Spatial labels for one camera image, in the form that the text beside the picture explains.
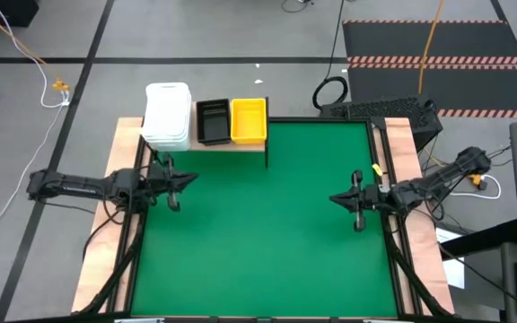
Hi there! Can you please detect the white plastic storage bin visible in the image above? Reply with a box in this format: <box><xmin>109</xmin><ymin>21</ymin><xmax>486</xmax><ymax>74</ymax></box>
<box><xmin>143</xmin><ymin>82</ymin><xmax>193</xmax><ymax>141</ymax></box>
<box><xmin>140</xmin><ymin>129</ymin><xmax>193</xmax><ymax>153</ymax></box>

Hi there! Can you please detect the black hazard-striped floor mat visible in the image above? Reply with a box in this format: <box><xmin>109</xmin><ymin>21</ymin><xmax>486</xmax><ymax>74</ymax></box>
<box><xmin>342</xmin><ymin>19</ymin><xmax>517</xmax><ymax>120</ymax></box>

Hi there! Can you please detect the black desk beam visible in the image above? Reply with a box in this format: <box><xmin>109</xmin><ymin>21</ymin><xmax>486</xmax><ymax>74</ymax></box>
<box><xmin>437</xmin><ymin>218</ymin><xmax>517</xmax><ymax>261</ymax></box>

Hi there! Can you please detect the orange extension cable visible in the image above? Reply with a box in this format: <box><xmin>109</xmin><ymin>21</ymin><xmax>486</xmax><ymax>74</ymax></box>
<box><xmin>0</xmin><ymin>0</ymin><xmax>70</xmax><ymax>92</ymax></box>

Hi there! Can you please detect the wooden table side board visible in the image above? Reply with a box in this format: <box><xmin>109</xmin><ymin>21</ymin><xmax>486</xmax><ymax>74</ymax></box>
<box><xmin>383</xmin><ymin>117</ymin><xmax>456</xmax><ymax>315</ymax></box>
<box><xmin>72</xmin><ymin>117</ymin><xmax>145</xmax><ymax>314</ymax></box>

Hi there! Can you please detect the black slotted plastic basket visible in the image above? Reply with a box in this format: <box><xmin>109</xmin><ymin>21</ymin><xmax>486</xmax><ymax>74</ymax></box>
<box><xmin>195</xmin><ymin>98</ymin><xmax>233</xmax><ymax>144</ymax></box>
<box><xmin>196</xmin><ymin>135</ymin><xmax>233</xmax><ymax>147</ymax></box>

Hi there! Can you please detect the white paper sheet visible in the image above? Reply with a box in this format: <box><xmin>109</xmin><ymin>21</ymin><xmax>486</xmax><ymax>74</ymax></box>
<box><xmin>435</xmin><ymin>227</ymin><xmax>467</xmax><ymax>291</ymax></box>

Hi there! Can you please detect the black aluminium table frame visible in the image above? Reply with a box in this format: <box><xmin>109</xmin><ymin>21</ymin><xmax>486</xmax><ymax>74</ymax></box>
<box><xmin>105</xmin><ymin>116</ymin><xmax>424</xmax><ymax>319</ymax></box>

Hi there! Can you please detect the white floor cable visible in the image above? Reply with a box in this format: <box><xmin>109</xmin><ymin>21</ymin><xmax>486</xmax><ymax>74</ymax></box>
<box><xmin>0</xmin><ymin>0</ymin><xmax>71</xmax><ymax>257</ymax></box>

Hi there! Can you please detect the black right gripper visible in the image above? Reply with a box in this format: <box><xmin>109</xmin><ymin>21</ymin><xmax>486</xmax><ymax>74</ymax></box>
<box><xmin>329</xmin><ymin>169</ymin><xmax>392</xmax><ymax>232</ymax></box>

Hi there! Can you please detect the white cable with orange plug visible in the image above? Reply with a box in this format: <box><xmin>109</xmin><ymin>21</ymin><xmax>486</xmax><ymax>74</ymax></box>
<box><xmin>449</xmin><ymin>173</ymin><xmax>503</xmax><ymax>201</ymax></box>

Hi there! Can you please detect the yellow slotted plastic basket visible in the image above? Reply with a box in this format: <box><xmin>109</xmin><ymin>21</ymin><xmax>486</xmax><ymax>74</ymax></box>
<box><xmin>231</xmin><ymin>136</ymin><xmax>268</xmax><ymax>146</ymax></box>
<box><xmin>230</xmin><ymin>97</ymin><xmax>269</xmax><ymax>145</ymax></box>

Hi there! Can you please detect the black floor box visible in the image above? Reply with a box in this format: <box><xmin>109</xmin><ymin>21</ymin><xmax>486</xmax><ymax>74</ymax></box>
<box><xmin>0</xmin><ymin>0</ymin><xmax>40</xmax><ymax>28</ymax></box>

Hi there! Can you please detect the black hanging cable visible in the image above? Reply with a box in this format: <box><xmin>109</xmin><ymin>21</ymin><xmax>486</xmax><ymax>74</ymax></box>
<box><xmin>311</xmin><ymin>0</ymin><xmax>350</xmax><ymax>111</ymax></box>

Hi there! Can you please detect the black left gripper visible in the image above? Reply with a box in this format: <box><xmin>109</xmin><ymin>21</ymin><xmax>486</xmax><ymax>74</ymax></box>
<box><xmin>148</xmin><ymin>153</ymin><xmax>199</xmax><ymax>212</ymax></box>

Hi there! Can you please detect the yellow hanging cable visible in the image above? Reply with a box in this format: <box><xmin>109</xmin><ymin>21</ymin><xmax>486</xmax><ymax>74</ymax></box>
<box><xmin>417</xmin><ymin>0</ymin><xmax>447</xmax><ymax>95</ymax></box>

